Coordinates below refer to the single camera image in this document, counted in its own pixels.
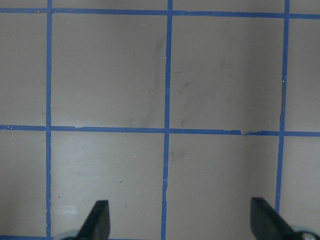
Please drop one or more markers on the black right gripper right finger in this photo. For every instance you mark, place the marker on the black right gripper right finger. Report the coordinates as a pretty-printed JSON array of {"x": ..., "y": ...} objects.
[{"x": 267, "y": 224}]

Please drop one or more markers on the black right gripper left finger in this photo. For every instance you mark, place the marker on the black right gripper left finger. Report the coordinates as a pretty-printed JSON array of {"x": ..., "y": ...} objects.
[{"x": 97, "y": 224}]

